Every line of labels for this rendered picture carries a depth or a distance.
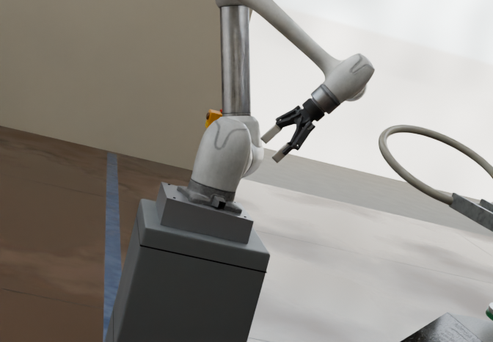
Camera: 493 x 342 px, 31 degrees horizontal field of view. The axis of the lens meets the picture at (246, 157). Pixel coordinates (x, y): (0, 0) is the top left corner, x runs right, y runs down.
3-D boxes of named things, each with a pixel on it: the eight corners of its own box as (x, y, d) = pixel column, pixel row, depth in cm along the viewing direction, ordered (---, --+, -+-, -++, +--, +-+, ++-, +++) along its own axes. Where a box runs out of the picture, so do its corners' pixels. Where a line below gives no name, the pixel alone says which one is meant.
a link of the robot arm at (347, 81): (341, 104, 273) (345, 107, 286) (379, 70, 271) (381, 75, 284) (318, 78, 274) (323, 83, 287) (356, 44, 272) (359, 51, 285)
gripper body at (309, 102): (329, 118, 278) (307, 137, 279) (320, 107, 285) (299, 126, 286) (315, 103, 274) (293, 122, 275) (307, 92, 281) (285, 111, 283)
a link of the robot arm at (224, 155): (183, 177, 280) (202, 111, 278) (199, 175, 298) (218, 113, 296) (229, 194, 276) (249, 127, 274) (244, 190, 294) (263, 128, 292)
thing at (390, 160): (527, 224, 298) (532, 218, 296) (401, 197, 282) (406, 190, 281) (473, 145, 338) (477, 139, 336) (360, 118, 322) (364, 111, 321)
